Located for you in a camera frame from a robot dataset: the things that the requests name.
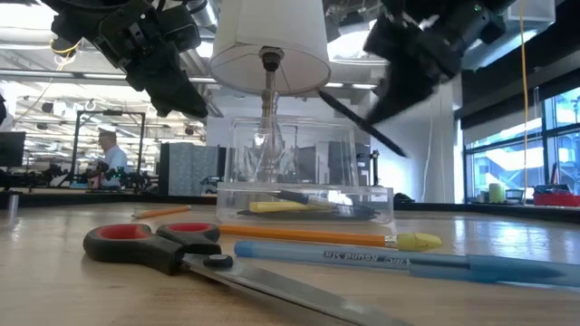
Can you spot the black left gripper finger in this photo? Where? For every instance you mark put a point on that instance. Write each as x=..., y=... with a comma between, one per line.
x=158, y=95
x=176, y=77

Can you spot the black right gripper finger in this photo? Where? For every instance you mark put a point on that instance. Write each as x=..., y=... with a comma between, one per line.
x=392, y=88
x=408, y=99

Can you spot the black pencil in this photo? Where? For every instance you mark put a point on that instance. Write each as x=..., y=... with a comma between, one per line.
x=362, y=124

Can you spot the plain orange pencil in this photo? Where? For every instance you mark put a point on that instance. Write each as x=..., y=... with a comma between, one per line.
x=163, y=211

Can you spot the black and clear pen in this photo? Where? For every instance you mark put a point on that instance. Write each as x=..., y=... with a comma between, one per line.
x=294, y=197

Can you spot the yellow highlighter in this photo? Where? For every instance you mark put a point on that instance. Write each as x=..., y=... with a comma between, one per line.
x=281, y=207

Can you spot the blue ballpoint pen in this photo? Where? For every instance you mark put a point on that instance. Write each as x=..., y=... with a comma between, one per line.
x=362, y=260

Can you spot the orange pencil yellow eraser cap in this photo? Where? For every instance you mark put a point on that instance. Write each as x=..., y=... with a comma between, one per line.
x=308, y=235

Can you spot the black workbench robot arm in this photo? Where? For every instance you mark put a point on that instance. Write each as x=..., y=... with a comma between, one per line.
x=50, y=174

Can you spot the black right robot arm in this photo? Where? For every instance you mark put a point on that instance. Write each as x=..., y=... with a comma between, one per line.
x=476, y=18

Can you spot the clear plastic supply box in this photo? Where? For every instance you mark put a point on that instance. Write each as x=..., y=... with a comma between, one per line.
x=380, y=204

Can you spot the black pole stand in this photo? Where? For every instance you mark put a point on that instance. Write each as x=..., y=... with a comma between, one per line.
x=374, y=167

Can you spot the grey office partition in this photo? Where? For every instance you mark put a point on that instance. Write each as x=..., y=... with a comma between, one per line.
x=190, y=167

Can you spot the person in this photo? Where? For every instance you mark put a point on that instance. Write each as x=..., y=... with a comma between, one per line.
x=113, y=163

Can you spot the black computer mouse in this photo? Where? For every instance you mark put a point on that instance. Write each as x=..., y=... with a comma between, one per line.
x=403, y=198

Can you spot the white-shaded glass table lamp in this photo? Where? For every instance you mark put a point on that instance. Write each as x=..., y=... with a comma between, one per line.
x=272, y=27

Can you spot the yellow-green cup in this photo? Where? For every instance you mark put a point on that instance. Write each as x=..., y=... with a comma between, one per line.
x=496, y=194

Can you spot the black mesh basket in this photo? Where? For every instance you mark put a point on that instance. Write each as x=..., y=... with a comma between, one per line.
x=514, y=197

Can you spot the black monitor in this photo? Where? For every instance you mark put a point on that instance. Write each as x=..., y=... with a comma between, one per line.
x=11, y=149

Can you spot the red plastic bin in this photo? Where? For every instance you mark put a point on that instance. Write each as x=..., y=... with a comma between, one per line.
x=557, y=199

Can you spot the black rectangular stand frame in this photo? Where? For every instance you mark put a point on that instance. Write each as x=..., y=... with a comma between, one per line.
x=109, y=112

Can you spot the black aluminium table frame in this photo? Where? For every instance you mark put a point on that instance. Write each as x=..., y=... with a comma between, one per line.
x=90, y=199

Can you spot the silver metal post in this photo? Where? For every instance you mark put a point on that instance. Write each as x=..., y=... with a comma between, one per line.
x=13, y=204

